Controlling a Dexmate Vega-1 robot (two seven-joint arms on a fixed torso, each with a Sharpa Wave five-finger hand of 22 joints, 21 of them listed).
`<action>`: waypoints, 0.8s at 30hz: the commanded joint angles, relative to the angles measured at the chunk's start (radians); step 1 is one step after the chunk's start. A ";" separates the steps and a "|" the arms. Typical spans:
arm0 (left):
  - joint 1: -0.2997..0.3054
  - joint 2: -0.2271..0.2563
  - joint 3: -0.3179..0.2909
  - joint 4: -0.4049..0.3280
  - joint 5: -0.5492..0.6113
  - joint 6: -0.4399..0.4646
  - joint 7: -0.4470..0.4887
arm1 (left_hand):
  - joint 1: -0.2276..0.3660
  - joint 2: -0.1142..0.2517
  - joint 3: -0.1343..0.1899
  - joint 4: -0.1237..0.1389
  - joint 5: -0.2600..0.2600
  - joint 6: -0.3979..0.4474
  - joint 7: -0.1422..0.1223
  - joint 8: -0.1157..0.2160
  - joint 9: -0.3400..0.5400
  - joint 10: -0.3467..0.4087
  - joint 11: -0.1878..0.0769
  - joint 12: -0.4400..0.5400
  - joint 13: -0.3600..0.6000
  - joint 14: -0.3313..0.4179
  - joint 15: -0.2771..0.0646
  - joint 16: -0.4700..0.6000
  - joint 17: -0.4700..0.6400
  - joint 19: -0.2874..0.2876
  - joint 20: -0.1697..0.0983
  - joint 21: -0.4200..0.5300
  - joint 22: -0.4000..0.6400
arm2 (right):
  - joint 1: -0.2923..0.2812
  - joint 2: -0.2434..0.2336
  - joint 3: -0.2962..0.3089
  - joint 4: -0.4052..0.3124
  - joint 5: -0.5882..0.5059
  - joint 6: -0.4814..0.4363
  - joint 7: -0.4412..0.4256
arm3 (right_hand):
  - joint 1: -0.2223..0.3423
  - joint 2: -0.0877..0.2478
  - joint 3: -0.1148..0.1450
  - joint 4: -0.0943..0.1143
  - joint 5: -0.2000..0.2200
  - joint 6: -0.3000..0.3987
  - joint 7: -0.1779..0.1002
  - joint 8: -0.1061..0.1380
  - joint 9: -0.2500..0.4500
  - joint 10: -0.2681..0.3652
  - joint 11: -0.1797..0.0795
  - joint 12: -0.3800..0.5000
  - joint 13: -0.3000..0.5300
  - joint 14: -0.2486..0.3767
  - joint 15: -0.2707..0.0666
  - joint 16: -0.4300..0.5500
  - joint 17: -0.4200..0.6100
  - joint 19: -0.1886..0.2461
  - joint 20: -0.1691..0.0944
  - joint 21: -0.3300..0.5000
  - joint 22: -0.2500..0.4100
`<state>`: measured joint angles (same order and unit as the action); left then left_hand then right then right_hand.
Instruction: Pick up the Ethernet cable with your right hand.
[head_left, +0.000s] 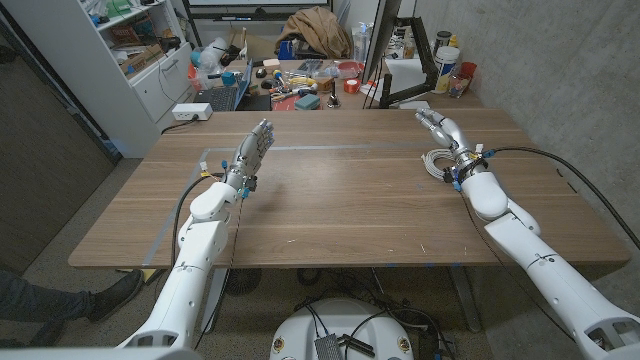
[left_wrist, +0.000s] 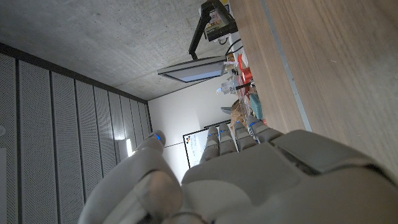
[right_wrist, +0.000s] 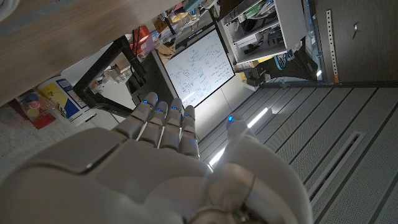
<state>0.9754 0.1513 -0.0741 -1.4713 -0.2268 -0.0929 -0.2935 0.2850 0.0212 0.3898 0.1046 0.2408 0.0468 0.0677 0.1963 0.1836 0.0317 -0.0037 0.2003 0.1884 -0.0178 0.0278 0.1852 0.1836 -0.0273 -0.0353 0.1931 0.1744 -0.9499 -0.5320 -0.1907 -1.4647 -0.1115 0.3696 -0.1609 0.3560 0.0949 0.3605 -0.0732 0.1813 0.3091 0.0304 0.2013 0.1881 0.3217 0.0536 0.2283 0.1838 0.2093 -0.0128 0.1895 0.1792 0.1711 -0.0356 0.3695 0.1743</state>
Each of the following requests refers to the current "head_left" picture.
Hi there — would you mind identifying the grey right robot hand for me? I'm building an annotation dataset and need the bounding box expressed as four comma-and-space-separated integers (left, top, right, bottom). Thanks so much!
414, 107, 489, 182

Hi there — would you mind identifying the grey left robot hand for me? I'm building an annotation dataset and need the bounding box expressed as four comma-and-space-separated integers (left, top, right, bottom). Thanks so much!
223, 118, 276, 194

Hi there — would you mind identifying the white Ethernet cable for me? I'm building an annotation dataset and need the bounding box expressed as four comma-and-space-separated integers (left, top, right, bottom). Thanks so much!
421, 148, 464, 181

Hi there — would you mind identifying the cluttered wooden desk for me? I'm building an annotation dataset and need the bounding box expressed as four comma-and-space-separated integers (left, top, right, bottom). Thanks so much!
189, 57, 484, 112

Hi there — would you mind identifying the black open laptop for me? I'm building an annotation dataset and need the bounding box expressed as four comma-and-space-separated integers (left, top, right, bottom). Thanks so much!
192, 59, 254, 112

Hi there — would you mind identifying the white lidded canister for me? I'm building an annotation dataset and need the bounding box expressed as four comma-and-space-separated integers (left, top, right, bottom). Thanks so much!
432, 46, 461, 95

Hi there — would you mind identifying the teal box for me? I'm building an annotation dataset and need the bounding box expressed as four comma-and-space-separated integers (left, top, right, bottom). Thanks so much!
294, 93, 322, 111

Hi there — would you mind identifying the white power strip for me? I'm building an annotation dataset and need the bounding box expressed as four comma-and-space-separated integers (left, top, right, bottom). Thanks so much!
171, 102, 214, 122

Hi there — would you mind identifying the clear plastic bag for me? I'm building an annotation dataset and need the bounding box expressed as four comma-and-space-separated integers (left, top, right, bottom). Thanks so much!
197, 37, 230, 76

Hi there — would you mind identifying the black monitor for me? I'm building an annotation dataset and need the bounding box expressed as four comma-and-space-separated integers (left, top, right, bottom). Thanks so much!
362, 0, 403, 84

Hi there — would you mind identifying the red bowl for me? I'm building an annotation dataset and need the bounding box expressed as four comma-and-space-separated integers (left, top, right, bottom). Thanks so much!
337, 60, 365, 79

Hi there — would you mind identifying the black floor fan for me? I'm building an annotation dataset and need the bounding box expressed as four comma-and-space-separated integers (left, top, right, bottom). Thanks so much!
223, 268, 263, 297

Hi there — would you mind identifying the brown jacket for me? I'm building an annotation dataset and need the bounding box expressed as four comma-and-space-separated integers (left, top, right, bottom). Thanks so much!
274, 6, 353, 60

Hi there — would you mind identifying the cardboard box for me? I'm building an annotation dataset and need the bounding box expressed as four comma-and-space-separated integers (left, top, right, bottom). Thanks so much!
118, 43, 165, 76

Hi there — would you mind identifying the grey table leg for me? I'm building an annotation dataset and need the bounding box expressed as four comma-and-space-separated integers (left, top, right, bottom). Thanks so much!
200, 268, 229, 335
448, 264, 482, 334

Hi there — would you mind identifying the white shelf cabinet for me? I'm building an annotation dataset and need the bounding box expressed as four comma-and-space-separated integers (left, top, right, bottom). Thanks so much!
0, 0, 196, 159

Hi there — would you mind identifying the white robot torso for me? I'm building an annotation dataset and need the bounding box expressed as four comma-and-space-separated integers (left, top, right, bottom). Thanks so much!
269, 298, 415, 360

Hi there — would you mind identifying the person's leg with dark shoe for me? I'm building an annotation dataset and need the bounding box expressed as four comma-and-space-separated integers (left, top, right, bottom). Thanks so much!
0, 268, 145, 349

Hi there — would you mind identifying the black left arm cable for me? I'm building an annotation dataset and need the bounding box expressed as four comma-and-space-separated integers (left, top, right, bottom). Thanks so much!
170, 172, 226, 269

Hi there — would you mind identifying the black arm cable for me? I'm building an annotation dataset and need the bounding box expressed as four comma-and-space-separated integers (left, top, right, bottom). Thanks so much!
482, 146, 640, 251
170, 172, 226, 269

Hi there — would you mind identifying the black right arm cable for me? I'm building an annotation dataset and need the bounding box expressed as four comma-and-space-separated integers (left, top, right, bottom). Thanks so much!
482, 146, 640, 251

